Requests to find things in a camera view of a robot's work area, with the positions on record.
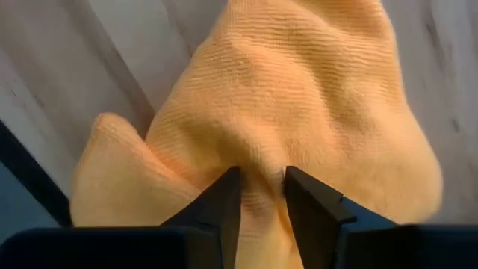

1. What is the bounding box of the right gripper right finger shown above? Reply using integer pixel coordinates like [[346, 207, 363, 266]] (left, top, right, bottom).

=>
[[284, 167, 358, 269]]

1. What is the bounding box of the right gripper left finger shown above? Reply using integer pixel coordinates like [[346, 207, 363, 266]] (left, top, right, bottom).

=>
[[161, 167, 243, 269]]

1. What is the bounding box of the orange microfiber towel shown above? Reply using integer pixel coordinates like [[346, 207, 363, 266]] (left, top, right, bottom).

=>
[[69, 0, 444, 269]]

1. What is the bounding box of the black aluminium table frame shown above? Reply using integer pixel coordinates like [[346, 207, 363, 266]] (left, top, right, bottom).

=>
[[0, 119, 72, 227]]

